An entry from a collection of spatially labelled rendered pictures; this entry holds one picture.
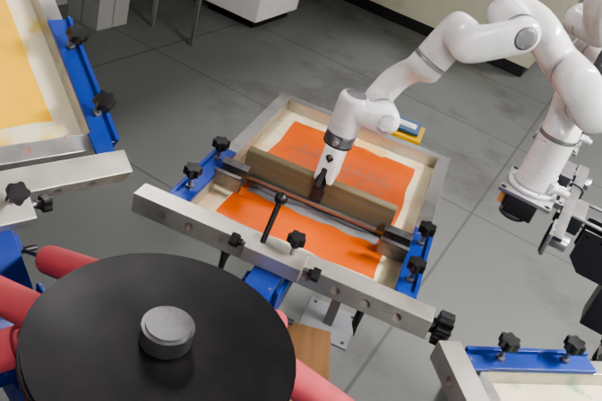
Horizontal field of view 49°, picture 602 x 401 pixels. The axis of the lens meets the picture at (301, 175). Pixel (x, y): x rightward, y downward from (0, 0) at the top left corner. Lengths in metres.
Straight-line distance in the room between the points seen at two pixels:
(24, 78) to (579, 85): 1.18
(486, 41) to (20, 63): 0.97
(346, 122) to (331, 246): 0.30
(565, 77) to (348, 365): 1.55
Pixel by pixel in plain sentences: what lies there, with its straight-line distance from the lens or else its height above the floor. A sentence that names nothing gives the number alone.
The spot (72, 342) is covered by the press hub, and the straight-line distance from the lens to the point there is 0.78.
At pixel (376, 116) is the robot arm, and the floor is 1.27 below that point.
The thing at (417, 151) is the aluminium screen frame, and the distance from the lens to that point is 2.13.
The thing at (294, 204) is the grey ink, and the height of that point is 0.96.
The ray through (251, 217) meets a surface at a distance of 1.64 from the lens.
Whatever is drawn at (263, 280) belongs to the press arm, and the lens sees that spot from 1.33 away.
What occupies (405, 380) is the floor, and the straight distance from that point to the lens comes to 2.78.
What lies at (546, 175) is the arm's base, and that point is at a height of 1.20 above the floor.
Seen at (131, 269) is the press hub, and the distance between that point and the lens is 0.87.
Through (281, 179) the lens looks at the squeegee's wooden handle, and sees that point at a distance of 1.70.
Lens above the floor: 1.90
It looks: 31 degrees down
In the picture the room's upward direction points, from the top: 18 degrees clockwise
